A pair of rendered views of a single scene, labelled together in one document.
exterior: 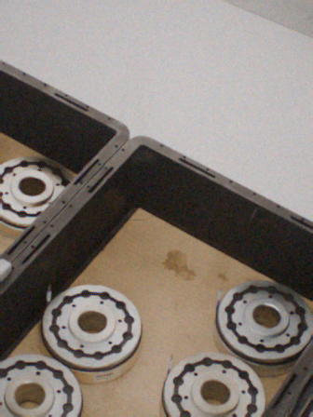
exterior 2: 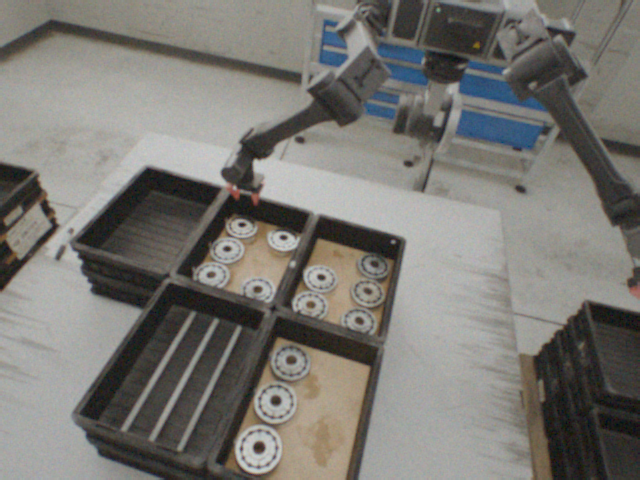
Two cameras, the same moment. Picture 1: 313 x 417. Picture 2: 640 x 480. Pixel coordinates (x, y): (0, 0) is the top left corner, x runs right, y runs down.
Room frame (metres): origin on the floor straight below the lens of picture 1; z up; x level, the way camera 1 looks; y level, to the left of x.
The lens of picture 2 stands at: (-0.11, 0.32, 1.89)
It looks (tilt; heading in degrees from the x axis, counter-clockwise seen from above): 46 degrees down; 343
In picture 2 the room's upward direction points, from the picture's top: 10 degrees clockwise
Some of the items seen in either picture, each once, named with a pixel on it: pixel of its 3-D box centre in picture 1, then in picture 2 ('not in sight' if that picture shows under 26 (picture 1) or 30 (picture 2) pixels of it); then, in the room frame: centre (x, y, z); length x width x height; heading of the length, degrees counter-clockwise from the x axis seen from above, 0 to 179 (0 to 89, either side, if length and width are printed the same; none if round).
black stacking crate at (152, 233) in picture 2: not in sight; (157, 227); (0.91, 0.52, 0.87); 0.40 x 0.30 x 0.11; 154
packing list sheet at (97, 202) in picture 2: not in sight; (99, 227); (1.09, 0.75, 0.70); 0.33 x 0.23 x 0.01; 158
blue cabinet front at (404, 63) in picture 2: not in sight; (372, 75); (2.50, -0.65, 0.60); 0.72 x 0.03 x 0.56; 68
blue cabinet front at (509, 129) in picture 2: not in sight; (494, 102); (2.21, -1.39, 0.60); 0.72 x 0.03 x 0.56; 68
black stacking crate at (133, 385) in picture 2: not in sight; (185, 370); (0.42, 0.43, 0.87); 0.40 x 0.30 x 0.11; 154
